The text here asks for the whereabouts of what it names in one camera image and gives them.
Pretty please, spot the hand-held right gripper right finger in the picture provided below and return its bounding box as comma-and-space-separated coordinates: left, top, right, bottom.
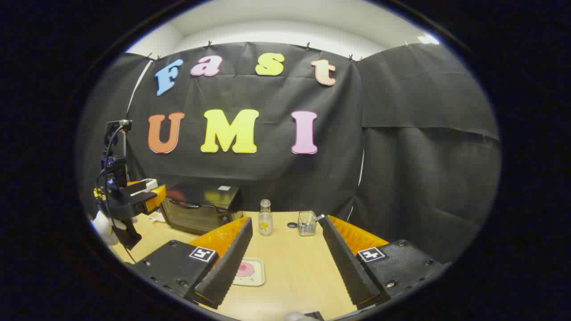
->
318, 215, 447, 310

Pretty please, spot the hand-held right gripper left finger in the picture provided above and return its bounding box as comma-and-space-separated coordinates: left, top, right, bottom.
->
132, 217, 253, 309

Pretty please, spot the white rectangular tray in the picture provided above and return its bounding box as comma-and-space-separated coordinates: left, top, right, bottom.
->
232, 257, 265, 287

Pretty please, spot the black electric oven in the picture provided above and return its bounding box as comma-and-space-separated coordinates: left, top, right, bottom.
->
160, 183, 244, 235

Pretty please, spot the clear bottle with yellow label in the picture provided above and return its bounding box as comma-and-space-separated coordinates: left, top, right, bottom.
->
258, 199, 273, 236

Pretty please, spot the metal wire basket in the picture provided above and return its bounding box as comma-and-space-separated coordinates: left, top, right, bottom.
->
298, 211, 317, 236

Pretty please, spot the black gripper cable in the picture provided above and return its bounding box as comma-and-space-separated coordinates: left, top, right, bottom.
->
103, 125, 137, 264

